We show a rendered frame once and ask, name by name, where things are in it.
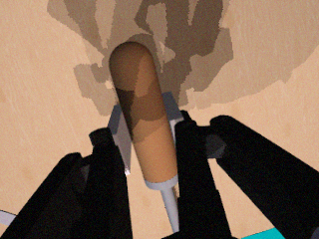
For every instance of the grey flat bar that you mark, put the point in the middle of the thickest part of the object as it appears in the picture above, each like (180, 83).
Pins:
(6, 217)

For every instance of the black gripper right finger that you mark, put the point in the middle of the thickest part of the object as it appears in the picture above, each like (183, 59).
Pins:
(283, 187)

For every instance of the teal square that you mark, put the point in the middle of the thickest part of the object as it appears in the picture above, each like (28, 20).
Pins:
(268, 234)

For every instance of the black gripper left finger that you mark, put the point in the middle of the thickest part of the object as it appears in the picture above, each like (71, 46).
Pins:
(54, 211)

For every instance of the wooden tool handle with metal rod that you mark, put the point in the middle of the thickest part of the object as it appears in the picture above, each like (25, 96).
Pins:
(136, 81)

